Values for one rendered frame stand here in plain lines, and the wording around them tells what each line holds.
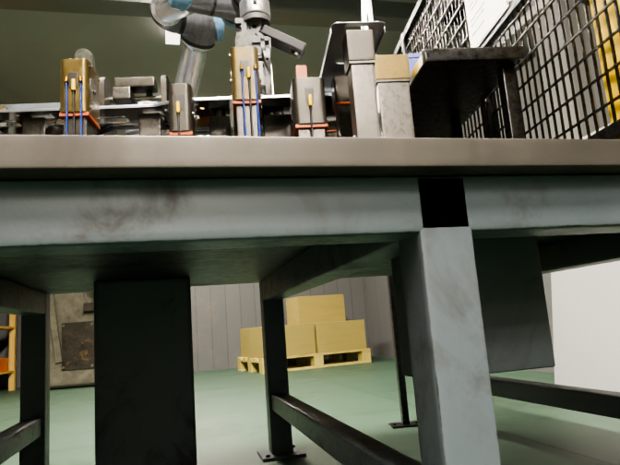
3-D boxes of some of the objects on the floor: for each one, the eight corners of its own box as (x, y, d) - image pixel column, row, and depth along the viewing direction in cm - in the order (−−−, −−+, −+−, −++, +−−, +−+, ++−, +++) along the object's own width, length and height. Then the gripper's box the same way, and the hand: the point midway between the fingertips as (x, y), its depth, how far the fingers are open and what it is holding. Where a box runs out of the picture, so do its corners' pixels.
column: (106, 478, 193) (104, 289, 204) (196, 466, 200) (189, 284, 211) (93, 504, 163) (91, 280, 175) (199, 488, 171) (191, 276, 182)
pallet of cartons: (348, 359, 749) (342, 295, 763) (379, 363, 633) (372, 289, 648) (235, 369, 713) (232, 303, 727) (246, 375, 597) (242, 296, 612)
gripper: (235, 31, 141) (242, 111, 138) (233, 9, 131) (240, 93, 128) (269, 30, 142) (276, 109, 139) (269, 8, 132) (277, 91, 129)
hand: (270, 95), depth 134 cm, fingers closed, pressing on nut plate
